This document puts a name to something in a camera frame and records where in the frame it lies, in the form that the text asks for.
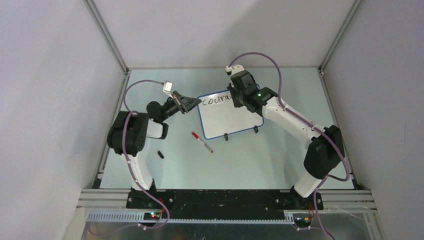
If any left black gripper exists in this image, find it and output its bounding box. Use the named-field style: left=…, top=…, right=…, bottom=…
left=160, top=90, right=201, bottom=122

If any blue framed whiteboard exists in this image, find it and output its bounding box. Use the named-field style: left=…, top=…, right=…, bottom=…
left=197, top=90, right=264, bottom=140

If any black marker cap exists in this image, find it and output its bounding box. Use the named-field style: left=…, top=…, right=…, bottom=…
left=157, top=151, right=165, bottom=159

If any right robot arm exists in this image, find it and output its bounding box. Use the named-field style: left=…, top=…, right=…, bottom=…
left=225, top=65, right=346, bottom=209

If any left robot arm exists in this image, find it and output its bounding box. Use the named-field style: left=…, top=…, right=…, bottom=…
left=106, top=91, right=202, bottom=208

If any red whiteboard marker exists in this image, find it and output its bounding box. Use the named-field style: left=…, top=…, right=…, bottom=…
left=191, top=132, right=214, bottom=154

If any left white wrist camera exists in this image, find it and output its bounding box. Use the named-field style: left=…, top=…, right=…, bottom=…
left=162, top=81, right=173, bottom=98

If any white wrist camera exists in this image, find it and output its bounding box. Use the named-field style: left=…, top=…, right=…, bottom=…
left=162, top=81, right=173, bottom=98
left=225, top=64, right=245, bottom=76

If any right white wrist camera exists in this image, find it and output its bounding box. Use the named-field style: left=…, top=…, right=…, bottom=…
left=225, top=64, right=245, bottom=76

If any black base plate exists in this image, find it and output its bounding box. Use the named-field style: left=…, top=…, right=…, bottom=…
left=126, top=188, right=324, bottom=221

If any aluminium frame rail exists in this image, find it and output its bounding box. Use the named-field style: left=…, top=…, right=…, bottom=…
left=76, top=189, right=377, bottom=223

